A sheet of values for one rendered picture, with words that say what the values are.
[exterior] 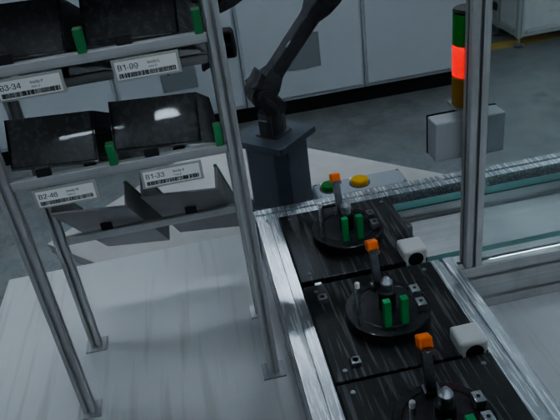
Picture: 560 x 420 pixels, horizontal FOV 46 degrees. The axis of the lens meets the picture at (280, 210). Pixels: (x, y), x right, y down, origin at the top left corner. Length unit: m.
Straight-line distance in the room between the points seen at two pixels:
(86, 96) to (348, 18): 1.71
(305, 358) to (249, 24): 3.28
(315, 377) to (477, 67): 0.53
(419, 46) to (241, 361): 3.49
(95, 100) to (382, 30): 1.87
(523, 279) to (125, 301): 0.80
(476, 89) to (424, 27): 3.40
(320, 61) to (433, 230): 2.98
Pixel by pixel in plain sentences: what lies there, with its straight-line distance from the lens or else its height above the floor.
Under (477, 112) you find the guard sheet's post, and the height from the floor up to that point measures 1.26.
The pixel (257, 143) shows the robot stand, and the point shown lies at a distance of 1.52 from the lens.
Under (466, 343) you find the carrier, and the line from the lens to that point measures 1.04.
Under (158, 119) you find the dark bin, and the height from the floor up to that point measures 1.34.
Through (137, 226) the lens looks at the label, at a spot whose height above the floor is 1.11.
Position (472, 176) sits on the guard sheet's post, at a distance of 1.13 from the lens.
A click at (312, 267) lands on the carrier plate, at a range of 1.23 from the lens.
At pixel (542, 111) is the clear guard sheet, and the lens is 1.15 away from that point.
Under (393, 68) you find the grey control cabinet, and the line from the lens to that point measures 4.47.
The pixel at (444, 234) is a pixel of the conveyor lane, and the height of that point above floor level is 0.92.
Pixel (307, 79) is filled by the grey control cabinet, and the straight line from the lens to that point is 4.33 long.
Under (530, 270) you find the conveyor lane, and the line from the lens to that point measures 1.30.
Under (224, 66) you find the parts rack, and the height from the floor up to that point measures 1.42.
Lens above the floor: 1.69
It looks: 31 degrees down
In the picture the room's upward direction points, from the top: 8 degrees counter-clockwise
